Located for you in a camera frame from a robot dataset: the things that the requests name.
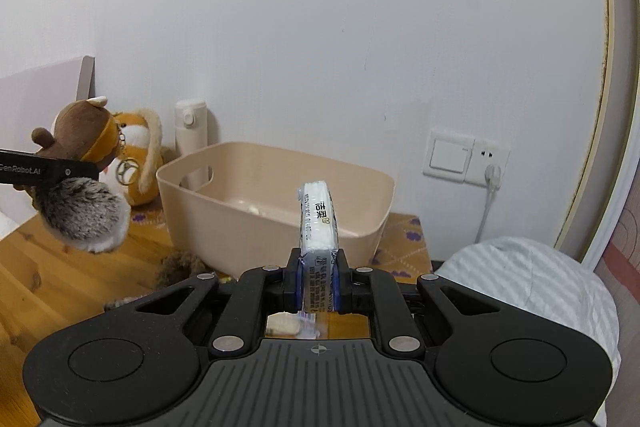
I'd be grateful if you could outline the brown fuzzy scrunchie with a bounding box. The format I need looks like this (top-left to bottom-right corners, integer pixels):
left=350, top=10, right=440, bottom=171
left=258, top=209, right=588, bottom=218
left=154, top=251, right=209, bottom=289

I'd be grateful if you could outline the orange white hamster plush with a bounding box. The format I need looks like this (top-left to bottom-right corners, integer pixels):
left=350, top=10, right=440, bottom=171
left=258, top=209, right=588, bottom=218
left=100, top=108, right=164, bottom=207

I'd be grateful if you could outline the brown squirrel plush keychain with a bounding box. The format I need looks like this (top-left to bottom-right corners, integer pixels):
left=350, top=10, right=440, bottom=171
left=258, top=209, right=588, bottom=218
left=27, top=96, right=130, bottom=254

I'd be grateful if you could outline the cream blue flat packet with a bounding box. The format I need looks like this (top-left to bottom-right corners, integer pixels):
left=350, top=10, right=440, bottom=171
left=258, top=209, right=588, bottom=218
left=265, top=312, right=320, bottom=339

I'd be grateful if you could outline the cream thermos bottle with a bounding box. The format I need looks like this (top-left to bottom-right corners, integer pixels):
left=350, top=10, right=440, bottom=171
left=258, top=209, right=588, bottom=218
left=173, top=98, right=211, bottom=188

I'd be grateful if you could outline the white wall switch socket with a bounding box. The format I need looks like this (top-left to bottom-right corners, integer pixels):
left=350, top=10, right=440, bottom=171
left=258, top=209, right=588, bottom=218
left=422, top=128, right=511, bottom=186

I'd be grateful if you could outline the light blue striped bedding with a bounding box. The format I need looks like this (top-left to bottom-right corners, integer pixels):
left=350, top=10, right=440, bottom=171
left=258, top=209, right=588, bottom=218
left=435, top=235, right=623, bottom=427

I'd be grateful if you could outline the beige plastic storage basket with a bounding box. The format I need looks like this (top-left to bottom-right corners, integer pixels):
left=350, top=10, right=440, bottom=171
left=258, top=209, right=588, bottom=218
left=156, top=142, right=395, bottom=277

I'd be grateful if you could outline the white door frame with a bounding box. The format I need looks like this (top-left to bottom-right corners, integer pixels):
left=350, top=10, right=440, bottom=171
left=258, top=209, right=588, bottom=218
left=555, top=0, right=639, bottom=270

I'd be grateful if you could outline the white tissue packet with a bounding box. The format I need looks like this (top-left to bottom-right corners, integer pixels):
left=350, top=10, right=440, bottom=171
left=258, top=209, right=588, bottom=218
left=298, top=181, right=338, bottom=313

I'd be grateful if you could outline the white plug and cable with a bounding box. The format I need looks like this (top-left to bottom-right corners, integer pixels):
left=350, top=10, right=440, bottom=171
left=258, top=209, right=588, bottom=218
left=472, top=162, right=504, bottom=245

